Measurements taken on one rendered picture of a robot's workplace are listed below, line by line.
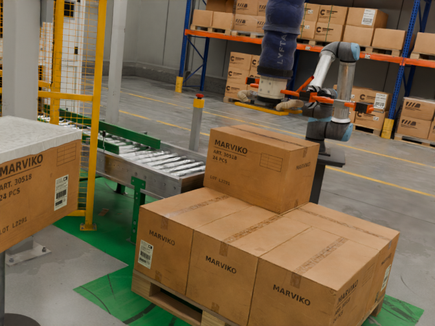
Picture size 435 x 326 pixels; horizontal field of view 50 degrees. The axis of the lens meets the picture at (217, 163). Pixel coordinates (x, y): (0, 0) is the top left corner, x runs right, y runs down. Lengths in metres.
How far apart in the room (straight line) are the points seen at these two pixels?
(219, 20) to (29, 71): 9.12
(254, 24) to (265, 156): 8.56
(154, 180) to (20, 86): 1.02
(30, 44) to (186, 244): 1.46
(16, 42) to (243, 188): 1.58
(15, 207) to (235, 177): 1.47
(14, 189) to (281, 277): 1.21
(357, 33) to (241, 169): 7.63
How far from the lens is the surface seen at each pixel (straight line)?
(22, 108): 3.02
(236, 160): 2.96
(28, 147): 1.97
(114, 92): 6.33
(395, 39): 10.11
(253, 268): 2.31
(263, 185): 2.88
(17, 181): 1.96
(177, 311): 2.75
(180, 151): 3.88
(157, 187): 3.21
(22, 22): 2.96
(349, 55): 3.52
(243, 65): 11.40
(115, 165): 3.48
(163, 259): 2.67
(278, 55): 2.91
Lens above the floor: 1.52
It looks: 15 degrees down
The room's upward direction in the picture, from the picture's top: 8 degrees clockwise
